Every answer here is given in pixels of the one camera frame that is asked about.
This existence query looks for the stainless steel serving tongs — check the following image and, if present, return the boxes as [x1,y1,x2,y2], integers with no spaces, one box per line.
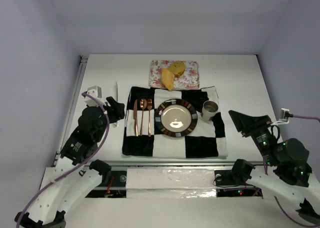
[113,81,119,128]

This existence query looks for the long bread piece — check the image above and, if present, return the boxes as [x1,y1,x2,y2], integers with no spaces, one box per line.
[161,68,175,91]

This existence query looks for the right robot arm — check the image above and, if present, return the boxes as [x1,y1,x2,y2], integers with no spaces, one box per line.
[212,108,320,228]

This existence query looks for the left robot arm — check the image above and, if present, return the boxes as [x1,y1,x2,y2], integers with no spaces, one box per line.
[14,92,125,228]

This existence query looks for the round bread piece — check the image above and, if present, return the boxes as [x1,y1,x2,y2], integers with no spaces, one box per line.
[167,61,186,78]

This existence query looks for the copper knife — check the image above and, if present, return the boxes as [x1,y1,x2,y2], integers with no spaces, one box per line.
[133,99,138,137]

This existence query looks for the copper spoon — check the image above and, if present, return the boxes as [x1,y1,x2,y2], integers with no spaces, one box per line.
[139,98,147,136]

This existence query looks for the copper fork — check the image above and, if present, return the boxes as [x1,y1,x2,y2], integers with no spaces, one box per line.
[147,98,153,137]

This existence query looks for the metal cup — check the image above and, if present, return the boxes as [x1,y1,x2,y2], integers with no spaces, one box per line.
[201,100,219,121]

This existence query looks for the black white checkered cloth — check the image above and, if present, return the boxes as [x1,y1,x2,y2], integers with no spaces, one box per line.
[122,86,228,159]

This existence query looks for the dark rimmed ceramic plate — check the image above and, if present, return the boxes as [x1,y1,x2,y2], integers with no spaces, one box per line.
[154,98,198,138]

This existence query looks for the floral rectangular tray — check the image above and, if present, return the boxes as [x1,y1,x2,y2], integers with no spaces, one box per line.
[149,59,200,90]

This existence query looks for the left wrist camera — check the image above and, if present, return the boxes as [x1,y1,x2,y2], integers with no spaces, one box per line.
[84,85,104,107]

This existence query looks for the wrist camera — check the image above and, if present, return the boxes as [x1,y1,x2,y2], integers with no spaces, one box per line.
[272,108,293,126]
[84,85,104,107]

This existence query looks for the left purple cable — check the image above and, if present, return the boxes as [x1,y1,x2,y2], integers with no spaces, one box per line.
[14,92,111,226]

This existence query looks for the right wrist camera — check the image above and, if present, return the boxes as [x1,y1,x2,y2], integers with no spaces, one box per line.
[272,108,293,126]

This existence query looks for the aluminium front rail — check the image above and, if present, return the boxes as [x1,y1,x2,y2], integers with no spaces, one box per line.
[83,160,265,191]

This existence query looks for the aluminium rail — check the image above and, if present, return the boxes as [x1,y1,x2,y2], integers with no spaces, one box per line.
[52,55,89,167]
[83,160,265,191]

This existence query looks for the aluminium left rail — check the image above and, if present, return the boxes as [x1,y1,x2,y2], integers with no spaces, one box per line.
[52,55,89,167]

